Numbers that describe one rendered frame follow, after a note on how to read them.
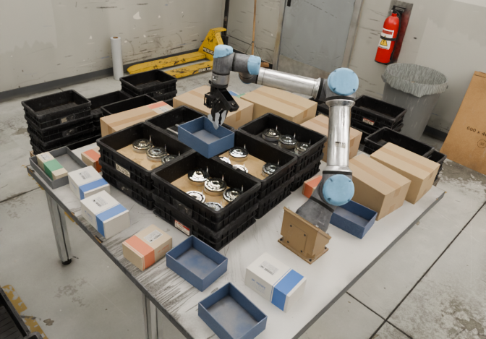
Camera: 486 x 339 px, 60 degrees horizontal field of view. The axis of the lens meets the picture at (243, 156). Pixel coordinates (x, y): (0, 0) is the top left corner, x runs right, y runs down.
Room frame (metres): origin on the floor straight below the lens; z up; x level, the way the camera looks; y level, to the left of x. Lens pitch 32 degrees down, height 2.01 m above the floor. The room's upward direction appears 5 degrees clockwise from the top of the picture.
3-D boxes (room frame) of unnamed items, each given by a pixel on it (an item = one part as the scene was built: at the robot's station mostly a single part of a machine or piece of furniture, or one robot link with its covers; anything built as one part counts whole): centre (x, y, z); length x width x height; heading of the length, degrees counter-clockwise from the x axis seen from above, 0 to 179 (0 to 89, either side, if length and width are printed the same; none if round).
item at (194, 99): (2.39, 0.21, 0.80); 0.40 x 0.30 x 0.20; 56
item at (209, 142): (1.59, 0.17, 1.10); 0.20 x 0.15 x 0.07; 48
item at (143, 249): (1.26, 0.36, 0.74); 0.16 x 0.12 x 0.07; 144
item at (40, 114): (2.78, 1.40, 0.37); 0.40 x 0.30 x 0.45; 138
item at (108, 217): (1.43, 0.59, 0.74); 0.20 x 0.12 x 0.09; 49
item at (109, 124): (2.13, 0.64, 0.78); 0.30 x 0.22 x 0.16; 136
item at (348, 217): (1.59, -0.54, 0.73); 0.20 x 0.15 x 0.07; 55
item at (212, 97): (1.67, 0.13, 1.26); 0.09 x 0.08 x 0.12; 47
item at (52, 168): (1.75, 0.96, 0.73); 0.24 x 0.06 x 0.06; 46
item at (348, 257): (1.86, 0.00, 0.35); 1.60 x 1.60 x 0.70; 48
